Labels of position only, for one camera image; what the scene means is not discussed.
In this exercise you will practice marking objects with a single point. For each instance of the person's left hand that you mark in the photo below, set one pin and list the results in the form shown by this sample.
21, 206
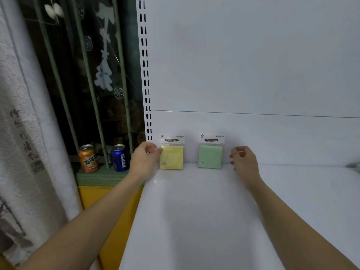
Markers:
144, 163

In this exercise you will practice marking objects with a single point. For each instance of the white metal shelf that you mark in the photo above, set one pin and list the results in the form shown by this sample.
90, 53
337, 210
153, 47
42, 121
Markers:
253, 67

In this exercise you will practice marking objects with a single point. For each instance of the person's right forearm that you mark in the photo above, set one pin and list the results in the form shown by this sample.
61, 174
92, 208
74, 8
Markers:
295, 230

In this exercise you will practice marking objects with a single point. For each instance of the person's left forearm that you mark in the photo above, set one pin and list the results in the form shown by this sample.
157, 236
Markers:
84, 227

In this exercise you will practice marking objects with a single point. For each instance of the blue drink can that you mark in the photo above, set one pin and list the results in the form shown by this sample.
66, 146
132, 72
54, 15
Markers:
120, 160

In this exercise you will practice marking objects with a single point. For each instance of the orange drink can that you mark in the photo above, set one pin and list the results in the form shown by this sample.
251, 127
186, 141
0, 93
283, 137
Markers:
88, 160

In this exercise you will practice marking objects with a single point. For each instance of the white flower window decal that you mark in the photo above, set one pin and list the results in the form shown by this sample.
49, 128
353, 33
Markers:
103, 80

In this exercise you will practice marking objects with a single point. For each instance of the white patterned curtain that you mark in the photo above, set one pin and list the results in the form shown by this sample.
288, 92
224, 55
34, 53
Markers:
28, 109

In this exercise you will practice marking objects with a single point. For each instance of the small white hanging ornament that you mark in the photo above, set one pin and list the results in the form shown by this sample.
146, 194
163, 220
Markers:
50, 10

